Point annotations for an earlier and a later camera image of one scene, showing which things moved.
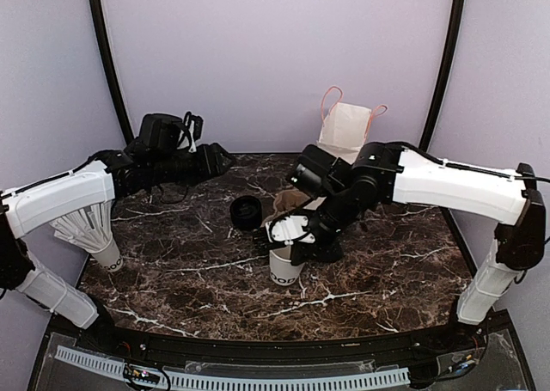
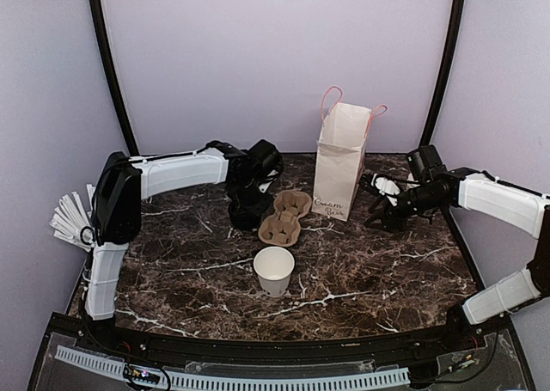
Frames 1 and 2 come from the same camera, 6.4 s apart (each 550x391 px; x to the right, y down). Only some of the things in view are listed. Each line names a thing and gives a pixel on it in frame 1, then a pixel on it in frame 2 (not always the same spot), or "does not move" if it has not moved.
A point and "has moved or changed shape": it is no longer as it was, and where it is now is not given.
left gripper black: x=211 y=164 to x=268 y=200
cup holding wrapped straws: x=91 y=228 does not move
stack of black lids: x=246 y=213 does not move
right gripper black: x=301 y=252 to x=389 y=216
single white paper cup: x=282 y=271 has moved or changed shape
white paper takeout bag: x=345 y=127 does not move
